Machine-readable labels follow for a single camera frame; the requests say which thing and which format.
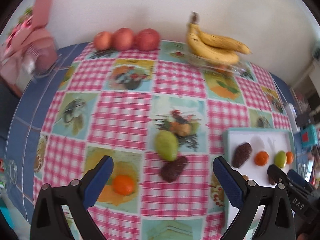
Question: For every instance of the small red apple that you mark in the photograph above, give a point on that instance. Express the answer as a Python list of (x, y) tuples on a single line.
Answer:
[(103, 40)]

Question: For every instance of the blue denim table cover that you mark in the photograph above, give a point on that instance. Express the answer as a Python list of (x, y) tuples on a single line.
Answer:
[(26, 125)]

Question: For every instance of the upper yellow banana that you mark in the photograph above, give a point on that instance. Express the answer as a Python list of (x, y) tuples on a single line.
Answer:
[(223, 42)]

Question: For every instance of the lower yellow banana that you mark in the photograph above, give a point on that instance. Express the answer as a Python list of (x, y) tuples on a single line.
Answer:
[(199, 48)]

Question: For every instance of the yellow banana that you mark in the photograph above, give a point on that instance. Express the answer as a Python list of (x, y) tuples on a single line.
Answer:
[(223, 42), (199, 48)]

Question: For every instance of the middle red apple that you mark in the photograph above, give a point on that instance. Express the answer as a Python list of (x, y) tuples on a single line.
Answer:
[(123, 39)]

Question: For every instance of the clear glass jar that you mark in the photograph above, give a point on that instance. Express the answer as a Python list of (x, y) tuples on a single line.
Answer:
[(9, 174)]

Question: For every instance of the dark brown avocado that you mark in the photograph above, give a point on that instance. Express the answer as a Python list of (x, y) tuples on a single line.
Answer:
[(172, 170), (241, 154), (271, 180)]

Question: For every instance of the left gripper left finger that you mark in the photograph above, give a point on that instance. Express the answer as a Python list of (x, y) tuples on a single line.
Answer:
[(94, 181)]

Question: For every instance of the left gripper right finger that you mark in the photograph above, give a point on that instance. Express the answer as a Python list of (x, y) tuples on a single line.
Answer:
[(232, 182)]

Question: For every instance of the pink checkered fruit tablecloth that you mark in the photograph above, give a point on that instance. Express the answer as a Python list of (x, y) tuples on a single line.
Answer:
[(114, 103)]

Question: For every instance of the green pear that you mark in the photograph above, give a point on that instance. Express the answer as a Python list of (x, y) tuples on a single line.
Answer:
[(280, 159), (166, 145)]

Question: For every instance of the pink gift bouquet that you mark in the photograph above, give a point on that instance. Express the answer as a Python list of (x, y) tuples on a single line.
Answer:
[(30, 48)]

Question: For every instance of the teal toy box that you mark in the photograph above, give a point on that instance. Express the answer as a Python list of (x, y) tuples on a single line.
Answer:
[(309, 137)]

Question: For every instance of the large red apple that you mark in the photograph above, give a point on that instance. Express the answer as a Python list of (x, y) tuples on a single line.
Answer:
[(147, 40)]

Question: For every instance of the white tray teal rim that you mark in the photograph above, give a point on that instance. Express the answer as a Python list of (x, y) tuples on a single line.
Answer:
[(257, 204)]

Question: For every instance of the white power strip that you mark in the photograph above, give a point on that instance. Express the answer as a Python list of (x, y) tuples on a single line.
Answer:
[(291, 113)]

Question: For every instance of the small brown round fruit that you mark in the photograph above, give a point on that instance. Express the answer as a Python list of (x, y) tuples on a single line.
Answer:
[(245, 177)]

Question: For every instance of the black power adapter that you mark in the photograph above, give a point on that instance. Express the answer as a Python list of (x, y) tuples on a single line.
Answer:
[(304, 120)]

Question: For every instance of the clear plastic fruit container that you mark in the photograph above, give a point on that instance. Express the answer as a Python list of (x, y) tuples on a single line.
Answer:
[(239, 68)]

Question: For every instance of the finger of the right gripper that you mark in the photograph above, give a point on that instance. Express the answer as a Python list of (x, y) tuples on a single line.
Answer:
[(278, 175), (296, 178)]

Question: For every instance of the orange mandarin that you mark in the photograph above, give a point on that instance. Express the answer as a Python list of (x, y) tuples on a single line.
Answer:
[(289, 157), (123, 185), (261, 158)]

